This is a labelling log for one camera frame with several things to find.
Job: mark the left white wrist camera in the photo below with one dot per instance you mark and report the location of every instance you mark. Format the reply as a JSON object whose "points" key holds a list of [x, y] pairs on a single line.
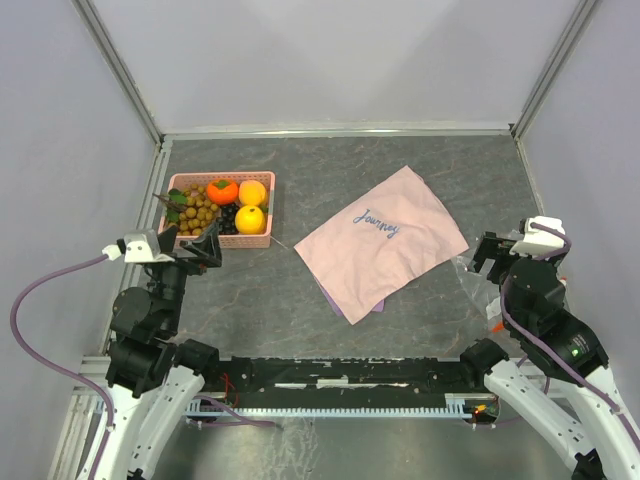
{"points": [[138, 247]]}

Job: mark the yellow orange fruit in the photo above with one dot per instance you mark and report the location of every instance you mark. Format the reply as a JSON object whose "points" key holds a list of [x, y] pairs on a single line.
{"points": [[250, 220]]}

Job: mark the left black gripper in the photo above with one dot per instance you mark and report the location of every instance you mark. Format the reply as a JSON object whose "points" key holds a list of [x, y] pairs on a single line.
{"points": [[209, 250]]}

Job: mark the brown longan bunch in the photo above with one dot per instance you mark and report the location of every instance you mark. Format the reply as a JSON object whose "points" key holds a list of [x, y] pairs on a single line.
{"points": [[187, 208]]}

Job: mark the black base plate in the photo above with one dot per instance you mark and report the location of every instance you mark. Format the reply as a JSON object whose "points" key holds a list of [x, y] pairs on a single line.
{"points": [[322, 384]]}

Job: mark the pink cloth with lettering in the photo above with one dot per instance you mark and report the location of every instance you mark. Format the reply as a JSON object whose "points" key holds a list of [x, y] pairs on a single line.
{"points": [[393, 234]]}

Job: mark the yellow peach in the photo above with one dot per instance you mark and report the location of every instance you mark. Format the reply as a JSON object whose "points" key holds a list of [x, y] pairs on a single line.
{"points": [[252, 193]]}

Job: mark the purple cloth underneath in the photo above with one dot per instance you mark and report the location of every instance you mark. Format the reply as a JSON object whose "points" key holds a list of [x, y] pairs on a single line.
{"points": [[378, 308]]}

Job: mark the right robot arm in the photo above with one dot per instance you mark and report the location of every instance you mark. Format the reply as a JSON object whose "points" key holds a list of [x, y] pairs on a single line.
{"points": [[598, 439]]}

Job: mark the clear zip top bag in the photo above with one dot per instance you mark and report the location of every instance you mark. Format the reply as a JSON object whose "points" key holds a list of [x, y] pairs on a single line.
{"points": [[483, 294]]}

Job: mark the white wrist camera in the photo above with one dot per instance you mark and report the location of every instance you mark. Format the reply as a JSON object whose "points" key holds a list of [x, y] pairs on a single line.
{"points": [[138, 247], [536, 242]]}

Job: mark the orange persimmon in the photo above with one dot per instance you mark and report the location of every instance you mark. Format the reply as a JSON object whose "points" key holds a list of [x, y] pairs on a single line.
{"points": [[222, 191]]}

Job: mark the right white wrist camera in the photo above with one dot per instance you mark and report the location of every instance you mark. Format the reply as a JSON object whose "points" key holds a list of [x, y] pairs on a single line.
{"points": [[536, 242]]}

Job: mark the pink plastic basket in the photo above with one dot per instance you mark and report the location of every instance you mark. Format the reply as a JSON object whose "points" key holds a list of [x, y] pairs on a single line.
{"points": [[241, 204]]}

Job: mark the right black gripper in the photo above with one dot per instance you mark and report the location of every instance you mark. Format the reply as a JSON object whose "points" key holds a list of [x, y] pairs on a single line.
{"points": [[496, 248]]}

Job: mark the black grape bunch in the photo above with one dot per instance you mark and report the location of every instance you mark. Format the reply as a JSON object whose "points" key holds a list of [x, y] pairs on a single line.
{"points": [[226, 219]]}

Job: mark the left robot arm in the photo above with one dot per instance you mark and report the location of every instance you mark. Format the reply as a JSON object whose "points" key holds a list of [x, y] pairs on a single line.
{"points": [[150, 381]]}

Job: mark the light blue cable duct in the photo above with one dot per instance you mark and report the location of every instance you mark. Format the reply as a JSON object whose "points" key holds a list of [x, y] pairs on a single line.
{"points": [[454, 408]]}

